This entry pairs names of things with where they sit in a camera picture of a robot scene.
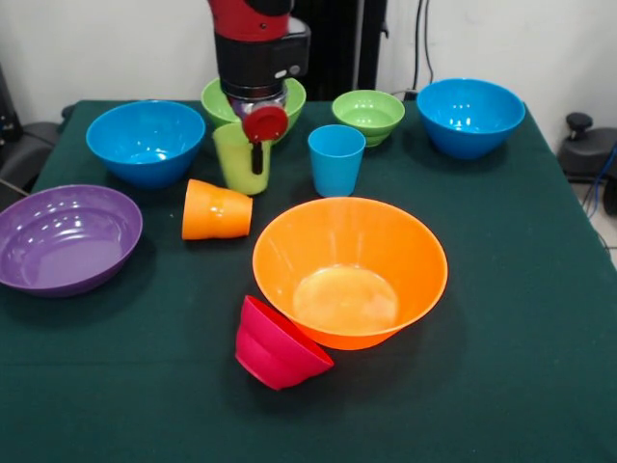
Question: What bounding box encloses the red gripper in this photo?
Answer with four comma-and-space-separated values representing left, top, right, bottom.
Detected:
228, 95, 290, 177

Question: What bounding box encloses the green plastic cup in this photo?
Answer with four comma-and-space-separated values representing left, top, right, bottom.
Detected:
211, 122, 273, 197

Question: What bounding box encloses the orange plastic cup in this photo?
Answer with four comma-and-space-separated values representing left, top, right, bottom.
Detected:
181, 178, 255, 241

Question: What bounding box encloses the large yellow-orange bowl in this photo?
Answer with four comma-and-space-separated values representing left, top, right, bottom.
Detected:
252, 196, 449, 352

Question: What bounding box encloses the small pink-red bowl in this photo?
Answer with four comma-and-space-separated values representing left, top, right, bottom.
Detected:
234, 294, 335, 392

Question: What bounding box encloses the large green bowl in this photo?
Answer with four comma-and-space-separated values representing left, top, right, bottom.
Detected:
200, 76, 308, 142

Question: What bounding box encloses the blue plastic cup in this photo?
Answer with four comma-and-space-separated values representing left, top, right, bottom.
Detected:
307, 123, 367, 199

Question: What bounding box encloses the blue plastic bowl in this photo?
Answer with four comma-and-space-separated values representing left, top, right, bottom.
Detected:
85, 99, 207, 190
416, 78, 526, 161

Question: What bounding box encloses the small green bowl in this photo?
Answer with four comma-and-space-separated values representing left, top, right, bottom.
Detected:
331, 89, 407, 149

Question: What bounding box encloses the purple shallow bowl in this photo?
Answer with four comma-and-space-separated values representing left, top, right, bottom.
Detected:
0, 183, 145, 299

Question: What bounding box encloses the dark grey stand foot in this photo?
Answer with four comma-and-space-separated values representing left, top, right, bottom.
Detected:
557, 112, 617, 182
0, 113, 73, 199

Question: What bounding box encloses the dark green tablecloth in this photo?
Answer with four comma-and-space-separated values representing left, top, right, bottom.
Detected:
0, 98, 617, 463

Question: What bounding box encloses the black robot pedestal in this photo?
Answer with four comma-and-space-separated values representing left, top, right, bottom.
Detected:
291, 0, 388, 102

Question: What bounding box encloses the black wall cable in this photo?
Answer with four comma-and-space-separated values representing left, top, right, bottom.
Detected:
413, 0, 435, 84

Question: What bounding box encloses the blue floor cable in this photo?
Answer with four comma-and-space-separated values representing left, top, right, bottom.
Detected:
581, 144, 617, 221

